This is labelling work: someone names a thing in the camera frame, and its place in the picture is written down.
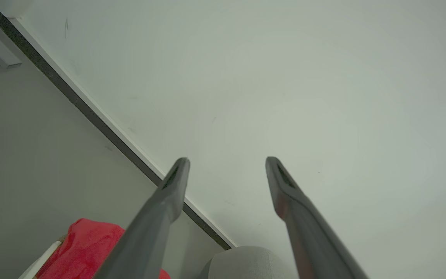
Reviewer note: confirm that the grey fabric seat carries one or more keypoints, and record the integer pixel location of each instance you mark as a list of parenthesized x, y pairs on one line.
[(246, 265)]

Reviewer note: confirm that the white wall skirting strip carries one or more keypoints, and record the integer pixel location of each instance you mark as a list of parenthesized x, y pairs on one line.
[(91, 104)]

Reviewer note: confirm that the red garment with white stripes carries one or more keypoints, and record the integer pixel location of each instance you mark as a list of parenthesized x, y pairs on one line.
[(83, 248)]

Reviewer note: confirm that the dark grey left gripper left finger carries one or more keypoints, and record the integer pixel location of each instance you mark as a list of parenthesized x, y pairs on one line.
[(149, 232)]

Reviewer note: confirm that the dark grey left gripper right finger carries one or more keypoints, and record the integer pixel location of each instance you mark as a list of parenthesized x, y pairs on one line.
[(312, 240)]

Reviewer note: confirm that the white perforated laundry basket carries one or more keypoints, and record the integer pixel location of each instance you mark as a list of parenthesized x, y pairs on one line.
[(39, 263)]

